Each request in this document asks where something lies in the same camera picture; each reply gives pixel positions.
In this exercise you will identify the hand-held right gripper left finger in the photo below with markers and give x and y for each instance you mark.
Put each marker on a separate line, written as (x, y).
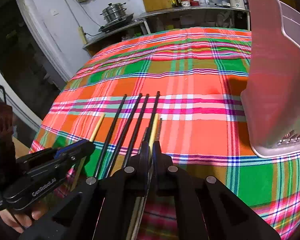
(145, 155)

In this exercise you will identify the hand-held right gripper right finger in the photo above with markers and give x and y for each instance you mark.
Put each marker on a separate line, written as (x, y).
(157, 155)

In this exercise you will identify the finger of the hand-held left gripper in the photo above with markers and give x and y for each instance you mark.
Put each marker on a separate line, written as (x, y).
(75, 158)
(65, 148)

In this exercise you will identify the brown wooden chopstick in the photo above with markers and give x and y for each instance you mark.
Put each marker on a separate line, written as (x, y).
(159, 130)

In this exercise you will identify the pale wooden chopstick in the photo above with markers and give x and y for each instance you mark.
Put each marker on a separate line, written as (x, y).
(98, 126)
(153, 130)

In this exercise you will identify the pink plastic utensil holder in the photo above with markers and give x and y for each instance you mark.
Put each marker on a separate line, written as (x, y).
(267, 80)

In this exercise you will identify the person's left hand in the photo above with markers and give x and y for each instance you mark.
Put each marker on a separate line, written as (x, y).
(15, 220)

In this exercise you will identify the plaid tablecloth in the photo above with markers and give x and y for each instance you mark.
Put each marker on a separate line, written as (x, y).
(195, 85)

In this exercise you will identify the beige power strip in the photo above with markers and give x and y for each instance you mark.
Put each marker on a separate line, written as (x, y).
(82, 35)

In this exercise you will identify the low steel table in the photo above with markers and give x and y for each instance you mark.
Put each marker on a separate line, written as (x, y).
(110, 36)

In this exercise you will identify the green vegetables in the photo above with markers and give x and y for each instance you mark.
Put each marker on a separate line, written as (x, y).
(138, 34)

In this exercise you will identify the yellow packet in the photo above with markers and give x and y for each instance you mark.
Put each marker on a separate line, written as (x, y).
(169, 26)

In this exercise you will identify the black induction cooker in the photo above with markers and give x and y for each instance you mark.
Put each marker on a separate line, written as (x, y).
(117, 23)

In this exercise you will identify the steel steamer pot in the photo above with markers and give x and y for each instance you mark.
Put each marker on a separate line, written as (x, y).
(113, 12)

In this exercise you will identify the steel kitchen counter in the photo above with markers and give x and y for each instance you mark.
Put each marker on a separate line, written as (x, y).
(190, 8)

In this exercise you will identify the small red container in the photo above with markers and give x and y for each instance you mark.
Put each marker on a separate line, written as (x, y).
(195, 3)

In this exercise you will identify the clear glass cup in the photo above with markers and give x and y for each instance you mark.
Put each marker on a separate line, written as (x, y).
(202, 0)

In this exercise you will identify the white door frame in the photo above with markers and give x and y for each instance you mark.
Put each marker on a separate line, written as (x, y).
(40, 30)

